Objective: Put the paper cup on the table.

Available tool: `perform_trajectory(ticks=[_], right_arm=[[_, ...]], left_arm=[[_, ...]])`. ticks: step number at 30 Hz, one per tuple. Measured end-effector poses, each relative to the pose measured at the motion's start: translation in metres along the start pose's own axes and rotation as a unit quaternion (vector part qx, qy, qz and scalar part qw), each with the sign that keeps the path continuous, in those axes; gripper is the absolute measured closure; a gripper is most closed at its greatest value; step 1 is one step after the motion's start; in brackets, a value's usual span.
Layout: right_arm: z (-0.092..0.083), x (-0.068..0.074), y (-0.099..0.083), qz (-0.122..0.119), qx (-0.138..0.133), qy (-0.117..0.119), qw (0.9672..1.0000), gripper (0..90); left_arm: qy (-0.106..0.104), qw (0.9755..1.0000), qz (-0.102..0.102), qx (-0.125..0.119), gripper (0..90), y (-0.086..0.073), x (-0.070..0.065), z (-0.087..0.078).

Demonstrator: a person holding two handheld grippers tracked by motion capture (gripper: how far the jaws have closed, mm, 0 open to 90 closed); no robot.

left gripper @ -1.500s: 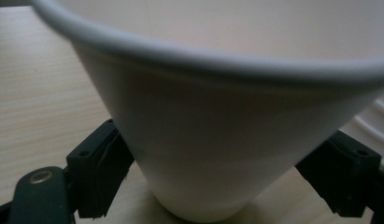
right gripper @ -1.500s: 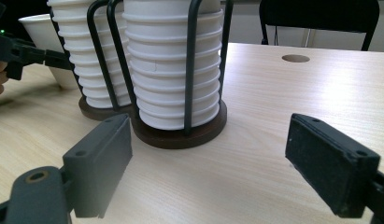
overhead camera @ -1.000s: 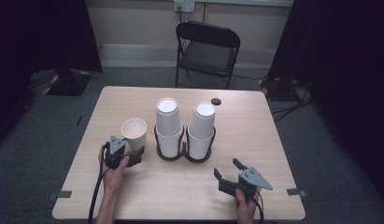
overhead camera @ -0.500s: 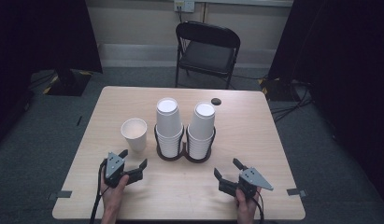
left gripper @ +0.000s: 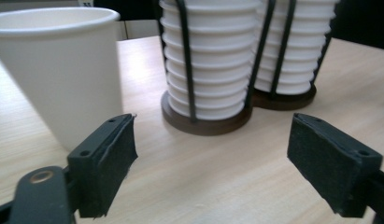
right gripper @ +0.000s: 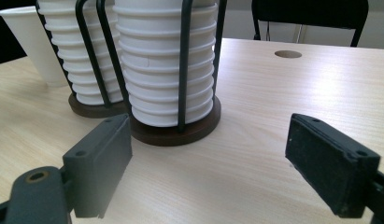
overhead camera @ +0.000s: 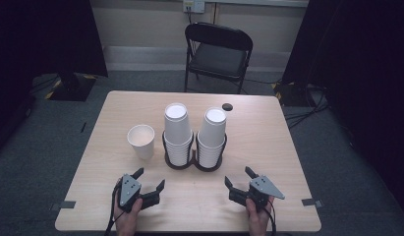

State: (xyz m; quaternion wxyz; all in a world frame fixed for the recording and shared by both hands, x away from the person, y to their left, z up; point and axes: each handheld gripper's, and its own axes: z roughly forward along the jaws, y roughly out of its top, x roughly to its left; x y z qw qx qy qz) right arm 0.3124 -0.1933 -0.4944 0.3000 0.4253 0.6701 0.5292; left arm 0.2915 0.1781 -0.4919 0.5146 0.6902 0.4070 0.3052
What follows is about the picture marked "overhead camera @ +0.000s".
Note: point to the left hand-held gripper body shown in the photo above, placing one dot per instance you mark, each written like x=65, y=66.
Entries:
x=129, y=191

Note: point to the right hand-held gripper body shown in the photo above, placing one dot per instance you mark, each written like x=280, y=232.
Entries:
x=263, y=190

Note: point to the single white paper cup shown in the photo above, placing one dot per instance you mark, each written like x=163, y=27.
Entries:
x=142, y=141

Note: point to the stack of white paper cups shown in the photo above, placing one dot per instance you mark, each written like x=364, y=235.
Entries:
x=213, y=134
x=177, y=131

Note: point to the person's left hand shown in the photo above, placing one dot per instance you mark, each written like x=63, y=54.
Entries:
x=126, y=223

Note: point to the person's right hand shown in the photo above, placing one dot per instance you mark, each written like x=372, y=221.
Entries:
x=260, y=221

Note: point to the grey tape strip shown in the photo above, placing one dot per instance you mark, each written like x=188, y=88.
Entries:
x=63, y=205
x=311, y=202

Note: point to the black round cap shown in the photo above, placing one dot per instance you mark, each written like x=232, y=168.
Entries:
x=227, y=106

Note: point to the black stand base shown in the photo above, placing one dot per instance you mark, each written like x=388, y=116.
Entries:
x=293, y=93
x=71, y=87

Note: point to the black folding chair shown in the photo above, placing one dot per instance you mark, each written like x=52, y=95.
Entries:
x=219, y=59

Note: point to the dark curtain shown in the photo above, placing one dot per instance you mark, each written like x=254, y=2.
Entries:
x=42, y=32
x=360, y=65

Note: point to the white wall socket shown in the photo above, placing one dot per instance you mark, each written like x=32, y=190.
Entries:
x=193, y=6

